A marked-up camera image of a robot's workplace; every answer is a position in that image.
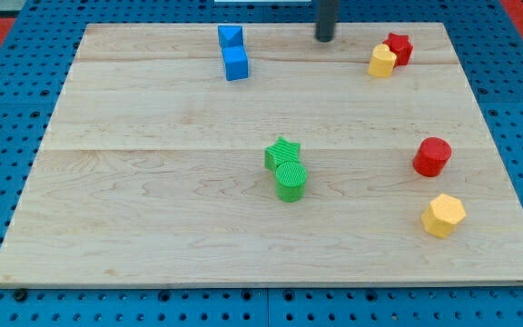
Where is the blue triangle block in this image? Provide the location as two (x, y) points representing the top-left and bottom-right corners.
(217, 25), (243, 48)

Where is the yellow hexagon block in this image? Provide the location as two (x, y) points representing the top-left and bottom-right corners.
(421, 193), (467, 239)

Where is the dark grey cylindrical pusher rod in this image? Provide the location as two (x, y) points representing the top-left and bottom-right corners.
(315, 0), (340, 43)

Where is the green star block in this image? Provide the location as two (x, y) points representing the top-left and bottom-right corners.
(264, 136), (301, 172)

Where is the red star block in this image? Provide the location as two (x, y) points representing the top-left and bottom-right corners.
(383, 33), (414, 66)

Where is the red cylinder block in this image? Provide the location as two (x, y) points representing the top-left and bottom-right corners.
(412, 137), (452, 177)

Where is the yellow heart block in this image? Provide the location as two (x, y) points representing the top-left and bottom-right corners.
(368, 44), (397, 78)

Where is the green cylinder block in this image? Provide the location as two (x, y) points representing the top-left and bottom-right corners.
(275, 162), (307, 203)

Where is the light wooden board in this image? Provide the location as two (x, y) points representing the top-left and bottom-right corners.
(0, 23), (523, 289)

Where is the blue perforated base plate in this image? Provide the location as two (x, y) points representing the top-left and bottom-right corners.
(0, 0), (523, 326)

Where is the blue cube block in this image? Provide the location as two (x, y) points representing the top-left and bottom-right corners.
(222, 46), (249, 81)

